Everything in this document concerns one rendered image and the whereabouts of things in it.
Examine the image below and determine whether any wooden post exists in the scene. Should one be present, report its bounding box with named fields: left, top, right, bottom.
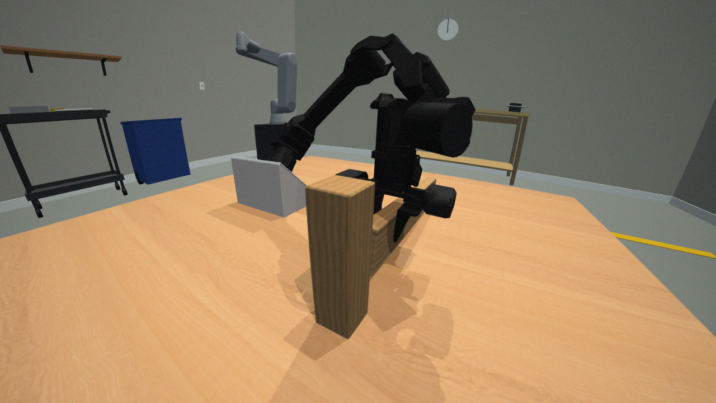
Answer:
left=305, top=175, right=375, bottom=339

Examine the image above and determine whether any wooden rail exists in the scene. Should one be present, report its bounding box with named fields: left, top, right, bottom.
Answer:
left=370, top=177, right=437, bottom=276

